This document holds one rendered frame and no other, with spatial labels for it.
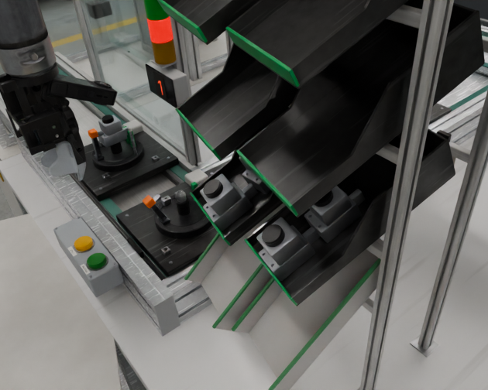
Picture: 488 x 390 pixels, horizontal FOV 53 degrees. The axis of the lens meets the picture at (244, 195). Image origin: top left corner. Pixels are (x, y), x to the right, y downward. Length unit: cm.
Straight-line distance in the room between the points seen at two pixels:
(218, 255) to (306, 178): 40
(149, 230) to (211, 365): 33
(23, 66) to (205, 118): 26
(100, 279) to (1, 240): 41
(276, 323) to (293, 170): 34
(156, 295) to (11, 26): 55
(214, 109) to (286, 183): 20
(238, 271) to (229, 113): 33
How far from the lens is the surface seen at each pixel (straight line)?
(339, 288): 79
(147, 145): 143
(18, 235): 143
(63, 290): 123
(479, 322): 114
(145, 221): 116
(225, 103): 73
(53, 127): 81
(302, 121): 65
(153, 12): 112
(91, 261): 110
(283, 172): 60
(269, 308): 87
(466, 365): 107
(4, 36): 75
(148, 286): 103
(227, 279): 92
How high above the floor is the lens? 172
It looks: 39 degrees down
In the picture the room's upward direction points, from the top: 5 degrees counter-clockwise
